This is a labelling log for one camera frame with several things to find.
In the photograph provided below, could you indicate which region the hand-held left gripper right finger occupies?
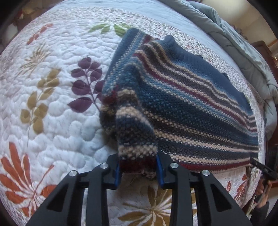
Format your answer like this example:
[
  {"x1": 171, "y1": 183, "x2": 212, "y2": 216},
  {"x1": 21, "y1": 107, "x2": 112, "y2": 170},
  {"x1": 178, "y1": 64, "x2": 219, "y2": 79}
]
[{"x1": 156, "y1": 152, "x2": 254, "y2": 226}]

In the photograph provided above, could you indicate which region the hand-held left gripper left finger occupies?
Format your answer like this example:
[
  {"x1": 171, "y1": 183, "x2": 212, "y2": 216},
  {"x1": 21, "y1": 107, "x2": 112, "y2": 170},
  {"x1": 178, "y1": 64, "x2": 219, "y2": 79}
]
[{"x1": 26, "y1": 153, "x2": 121, "y2": 226}]

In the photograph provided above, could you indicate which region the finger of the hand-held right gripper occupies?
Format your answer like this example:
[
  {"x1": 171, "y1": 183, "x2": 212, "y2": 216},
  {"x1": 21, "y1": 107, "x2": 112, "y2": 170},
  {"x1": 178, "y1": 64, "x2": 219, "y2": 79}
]
[{"x1": 249, "y1": 157, "x2": 265, "y2": 172}]

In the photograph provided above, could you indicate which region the striped knitted sweater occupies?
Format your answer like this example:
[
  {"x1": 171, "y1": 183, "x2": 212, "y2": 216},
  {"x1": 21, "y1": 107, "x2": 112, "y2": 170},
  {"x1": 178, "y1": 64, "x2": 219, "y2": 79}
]
[{"x1": 99, "y1": 28, "x2": 260, "y2": 180}]

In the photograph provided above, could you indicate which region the person's right forearm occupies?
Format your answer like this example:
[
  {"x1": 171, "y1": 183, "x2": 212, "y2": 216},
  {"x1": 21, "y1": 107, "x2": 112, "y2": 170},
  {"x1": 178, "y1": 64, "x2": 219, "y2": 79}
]
[{"x1": 249, "y1": 201, "x2": 270, "y2": 226}]

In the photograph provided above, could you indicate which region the person's right hand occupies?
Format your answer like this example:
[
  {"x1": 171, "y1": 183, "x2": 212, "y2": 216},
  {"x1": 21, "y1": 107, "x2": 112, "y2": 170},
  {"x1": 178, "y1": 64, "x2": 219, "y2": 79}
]
[{"x1": 255, "y1": 179, "x2": 273, "y2": 204}]

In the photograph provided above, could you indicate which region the white floral quilt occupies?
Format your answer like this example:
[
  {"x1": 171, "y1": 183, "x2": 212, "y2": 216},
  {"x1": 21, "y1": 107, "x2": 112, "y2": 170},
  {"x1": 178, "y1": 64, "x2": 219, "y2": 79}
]
[{"x1": 0, "y1": 0, "x2": 268, "y2": 226}]

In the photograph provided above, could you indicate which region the wooden headboard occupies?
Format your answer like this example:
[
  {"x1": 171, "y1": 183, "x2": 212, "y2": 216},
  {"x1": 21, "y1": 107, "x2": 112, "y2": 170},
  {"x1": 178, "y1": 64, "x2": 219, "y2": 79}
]
[{"x1": 251, "y1": 40, "x2": 278, "y2": 72}]

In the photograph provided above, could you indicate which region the grey duvet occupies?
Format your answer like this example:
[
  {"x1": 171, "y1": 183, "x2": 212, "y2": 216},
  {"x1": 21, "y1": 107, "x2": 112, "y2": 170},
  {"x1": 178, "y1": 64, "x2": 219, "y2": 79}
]
[{"x1": 158, "y1": 0, "x2": 278, "y2": 139}]

